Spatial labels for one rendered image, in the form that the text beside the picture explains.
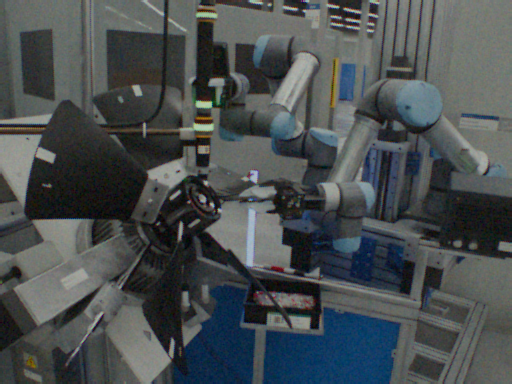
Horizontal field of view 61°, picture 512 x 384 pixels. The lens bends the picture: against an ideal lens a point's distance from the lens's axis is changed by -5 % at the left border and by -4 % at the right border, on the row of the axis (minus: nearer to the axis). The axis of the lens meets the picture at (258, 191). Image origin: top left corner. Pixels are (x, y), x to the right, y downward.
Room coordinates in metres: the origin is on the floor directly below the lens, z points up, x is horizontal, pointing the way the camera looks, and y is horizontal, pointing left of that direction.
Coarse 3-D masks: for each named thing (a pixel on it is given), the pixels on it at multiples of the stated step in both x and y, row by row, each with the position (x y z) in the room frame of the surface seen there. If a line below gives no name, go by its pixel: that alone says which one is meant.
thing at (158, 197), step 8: (152, 184) 0.90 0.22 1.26; (160, 184) 0.91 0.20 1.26; (144, 192) 0.88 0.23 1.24; (152, 192) 0.90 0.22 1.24; (160, 192) 0.91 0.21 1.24; (144, 200) 0.89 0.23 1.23; (160, 200) 0.91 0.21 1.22; (136, 208) 0.87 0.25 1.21; (144, 208) 0.89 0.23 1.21; (152, 208) 0.90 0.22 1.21; (160, 208) 0.91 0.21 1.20; (136, 216) 0.87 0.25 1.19; (152, 216) 0.90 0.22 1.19
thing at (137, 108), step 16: (96, 96) 1.07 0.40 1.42; (112, 96) 1.09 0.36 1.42; (128, 96) 1.10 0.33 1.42; (144, 96) 1.12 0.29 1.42; (176, 96) 1.16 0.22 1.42; (112, 112) 1.06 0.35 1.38; (128, 112) 1.07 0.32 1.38; (144, 112) 1.08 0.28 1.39; (160, 112) 1.10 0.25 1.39; (176, 112) 1.12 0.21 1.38; (112, 128) 1.04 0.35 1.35; (128, 128) 1.05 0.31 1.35; (160, 128) 1.07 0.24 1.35; (176, 128) 1.08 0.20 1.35; (128, 144) 1.03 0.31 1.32; (144, 144) 1.03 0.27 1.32; (160, 144) 1.04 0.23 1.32; (176, 144) 1.05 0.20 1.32; (144, 160) 1.01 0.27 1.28; (160, 160) 1.02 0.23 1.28
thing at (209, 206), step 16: (192, 176) 0.96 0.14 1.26; (176, 192) 0.91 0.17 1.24; (192, 192) 0.92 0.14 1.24; (208, 192) 0.98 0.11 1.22; (176, 208) 0.89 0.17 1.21; (192, 208) 0.88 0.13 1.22; (208, 208) 0.93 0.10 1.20; (144, 224) 0.91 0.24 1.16; (160, 224) 0.92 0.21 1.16; (176, 224) 0.90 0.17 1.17; (208, 224) 0.91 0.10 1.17; (160, 240) 0.90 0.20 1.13; (192, 240) 0.98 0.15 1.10
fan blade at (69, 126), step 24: (72, 120) 0.80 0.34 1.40; (48, 144) 0.75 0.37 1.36; (72, 144) 0.78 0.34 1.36; (96, 144) 0.82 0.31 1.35; (48, 168) 0.74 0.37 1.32; (72, 168) 0.77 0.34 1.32; (96, 168) 0.80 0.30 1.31; (120, 168) 0.84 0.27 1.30; (48, 192) 0.73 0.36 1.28; (72, 192) 0.77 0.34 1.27; (96, 192) 0.80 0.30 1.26; (120, 192) 0.84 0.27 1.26; (48, 216) 0.73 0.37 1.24; (72, 216) 0.76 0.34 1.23; (96, 216) 0.80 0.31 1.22; (120, 216) 0.84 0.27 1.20
